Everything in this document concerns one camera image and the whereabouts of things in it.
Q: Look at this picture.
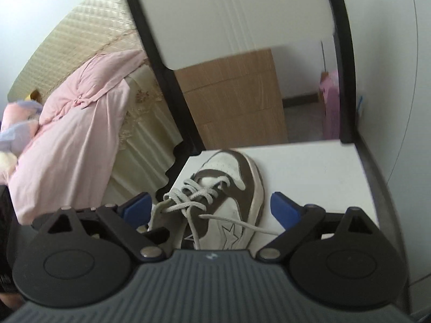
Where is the cream quilted headboard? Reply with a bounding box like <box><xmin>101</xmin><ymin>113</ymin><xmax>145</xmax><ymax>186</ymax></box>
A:
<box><xmin>7</xmin><ymin>0</ymin><xmax>149</xmax><ymax>106</ymax></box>

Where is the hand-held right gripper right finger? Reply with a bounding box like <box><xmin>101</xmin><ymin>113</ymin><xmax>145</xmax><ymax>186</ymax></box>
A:
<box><xmin>256</xmin><ymin>191</ymin><xmax>382</xmax><ymax>264</ymax></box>

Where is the cream bed skirt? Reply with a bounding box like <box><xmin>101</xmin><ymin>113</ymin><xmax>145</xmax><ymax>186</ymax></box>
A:
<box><xmin>104</xmin><ymin>63</ymin><xmax>185</xmax><ymax>206</ymax></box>

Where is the pink cardboard box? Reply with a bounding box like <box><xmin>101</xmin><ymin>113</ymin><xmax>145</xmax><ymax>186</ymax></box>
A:
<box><xmin>317</xmin><ymin>70</ymin><xmax>341</xmax><ymax>141</ymax></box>

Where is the white shoelace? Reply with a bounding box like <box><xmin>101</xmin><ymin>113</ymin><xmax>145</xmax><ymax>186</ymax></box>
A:
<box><xmin>147</xmin><ymin>175</ymin><xmax>283</xmax><ymax>252</ymax></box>

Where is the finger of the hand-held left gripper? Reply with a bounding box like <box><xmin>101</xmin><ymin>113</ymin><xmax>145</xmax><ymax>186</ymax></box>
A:
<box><xmin>135</xmin><ymin>226</ymin><xmax>171</xmax><ymax>247</ymax></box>

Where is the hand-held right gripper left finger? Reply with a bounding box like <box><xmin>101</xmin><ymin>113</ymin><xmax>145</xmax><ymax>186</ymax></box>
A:
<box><xmin>31</xmin><ymin>192</ymin><xmax>166</xmax><ymax>264</ymax></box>

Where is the wooden nightstand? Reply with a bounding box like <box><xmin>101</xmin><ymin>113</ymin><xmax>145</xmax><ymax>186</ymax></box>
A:
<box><xmin>173</xmin><ymin>48</ymin><xmax>289</xmax><ymax>151</ymax></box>

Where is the white and brown shoe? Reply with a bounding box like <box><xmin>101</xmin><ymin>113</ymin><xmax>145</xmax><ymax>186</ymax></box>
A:
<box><xmin>146</xmin><ymin>149</ymin><xmax>265</xmax><ymax>252</ymax></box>

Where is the white chair with black frame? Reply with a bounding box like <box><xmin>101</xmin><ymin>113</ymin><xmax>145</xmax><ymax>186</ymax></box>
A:
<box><xmin>118</xmin><ymin>0</ymin><xmax>411</xmax><ymax>290</ymax></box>

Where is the pink bed sheet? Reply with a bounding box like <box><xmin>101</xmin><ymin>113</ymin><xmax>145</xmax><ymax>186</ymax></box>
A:
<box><xmin>8</xmin><ymin>80</ymin><xmax>133</xmax><ymax>225</ymax></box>

